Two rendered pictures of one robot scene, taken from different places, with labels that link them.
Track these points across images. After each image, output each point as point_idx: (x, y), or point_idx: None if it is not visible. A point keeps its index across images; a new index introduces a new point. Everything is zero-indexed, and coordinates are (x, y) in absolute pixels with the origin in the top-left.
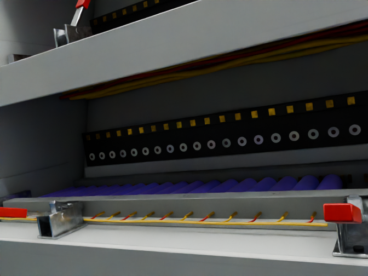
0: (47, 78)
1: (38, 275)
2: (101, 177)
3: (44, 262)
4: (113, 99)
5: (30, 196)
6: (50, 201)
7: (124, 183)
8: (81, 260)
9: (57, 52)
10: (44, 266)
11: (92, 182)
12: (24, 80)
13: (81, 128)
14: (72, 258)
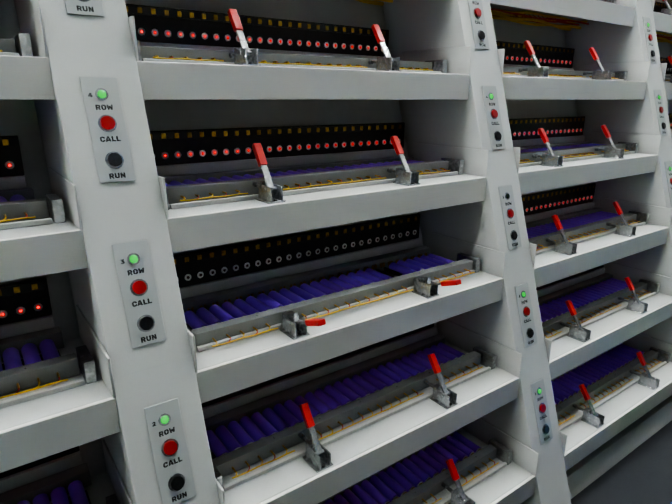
0: (267, 225)
1: (298, 362)
2: (195, 297)
3: (306, 351)
4: None
5: None
6: (255, 319)
7: (230, 297)
8: (333, 339)
9: (280, 207)
10: (305, 354)
11: (195, 303)
12: (242, 226)
13: None
14: (327, 340)
